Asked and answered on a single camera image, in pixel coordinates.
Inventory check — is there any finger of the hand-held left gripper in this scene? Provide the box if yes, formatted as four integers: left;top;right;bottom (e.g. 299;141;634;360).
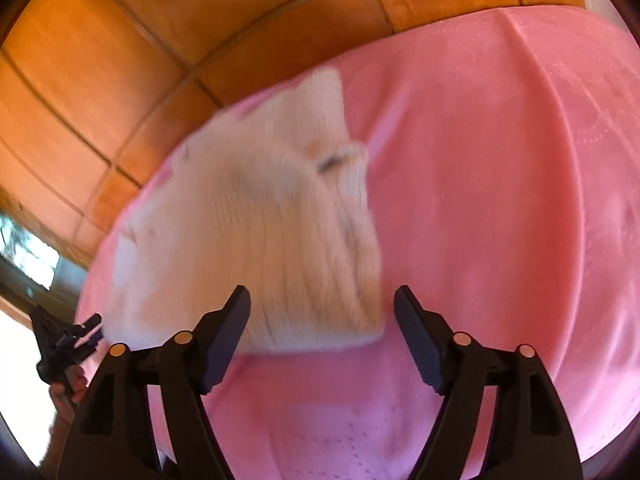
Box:
72;312;104;336
72;335;101;362

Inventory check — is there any beige knit sweater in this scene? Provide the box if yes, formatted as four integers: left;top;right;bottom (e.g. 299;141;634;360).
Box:
107;67;386;356

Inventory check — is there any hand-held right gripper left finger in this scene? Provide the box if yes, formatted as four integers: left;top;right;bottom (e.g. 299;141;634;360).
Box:
56;285;251;480

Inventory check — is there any window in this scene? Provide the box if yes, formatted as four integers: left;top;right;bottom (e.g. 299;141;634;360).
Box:
0;210;62;292

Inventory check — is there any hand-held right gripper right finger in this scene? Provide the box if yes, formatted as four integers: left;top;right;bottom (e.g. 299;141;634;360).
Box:
394;285;583;480

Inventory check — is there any pink blanket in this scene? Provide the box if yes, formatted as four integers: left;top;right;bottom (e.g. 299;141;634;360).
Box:
75;2;640;480

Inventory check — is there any person's left hand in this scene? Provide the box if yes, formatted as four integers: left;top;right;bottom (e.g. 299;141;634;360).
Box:
49;364;90;426

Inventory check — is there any person's left forearm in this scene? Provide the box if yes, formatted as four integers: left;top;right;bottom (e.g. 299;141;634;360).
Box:
36;412;76;480

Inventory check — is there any wooden wardrobe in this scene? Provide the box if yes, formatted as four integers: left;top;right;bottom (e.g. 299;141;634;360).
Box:
0;0;586;271

